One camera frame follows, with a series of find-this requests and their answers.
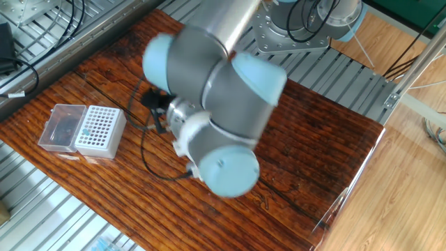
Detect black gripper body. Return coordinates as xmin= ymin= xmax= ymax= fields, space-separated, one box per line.
xmin=140 ymin=87 xmax=177 ymax=135

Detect white pipette tip rack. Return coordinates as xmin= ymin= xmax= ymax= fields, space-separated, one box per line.
xmin=74 ymin=105 xmax=128 ymax=160

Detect clear bag of blue tips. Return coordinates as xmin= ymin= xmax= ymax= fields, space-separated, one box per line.
xmin=89 ymin=235 xmax=121 ymax=251

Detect clear plastic rack lid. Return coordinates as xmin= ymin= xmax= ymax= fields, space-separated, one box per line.
xmin=37 ymin=103 xmax=88 ymax=153

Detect grey robot mounting plate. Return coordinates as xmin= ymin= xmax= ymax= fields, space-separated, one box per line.
xmin=249 ymin=0 xmax=332 ymax=55

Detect glossy wood grain board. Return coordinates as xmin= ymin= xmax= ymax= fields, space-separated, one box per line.
xmin=0 ymin=8 xmax=385 ymax=251

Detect black flat device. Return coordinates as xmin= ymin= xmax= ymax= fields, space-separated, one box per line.
xmin=0 ymin=22 xmax=18 ymax=76

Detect pale perforated metal plate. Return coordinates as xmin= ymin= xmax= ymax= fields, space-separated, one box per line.
xmin=0 ymin=0 xmax=63 ymax=27

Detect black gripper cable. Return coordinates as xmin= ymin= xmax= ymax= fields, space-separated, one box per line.
xmin=125 ymin=78 xmax=195 ymax=181

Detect black cable with white label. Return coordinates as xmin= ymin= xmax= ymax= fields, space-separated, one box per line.
xmin=0 ymin=57 xmax=40 ymax=99

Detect black looped cable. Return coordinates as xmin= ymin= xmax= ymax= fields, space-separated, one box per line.
xmin=286 ymin=0 xmax=341 ymax=43

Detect black floor cables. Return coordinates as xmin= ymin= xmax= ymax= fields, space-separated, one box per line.
xmin=383 ymin=13 xmax=446 ymax=79

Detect aluminium frame post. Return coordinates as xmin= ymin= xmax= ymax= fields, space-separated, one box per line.
xmin=383 ymin=24 xmax=446 ymax=111

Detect thin coiled cables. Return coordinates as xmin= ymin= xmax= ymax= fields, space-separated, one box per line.
xmin=422 ymin=116 xmax=446 ymax=155

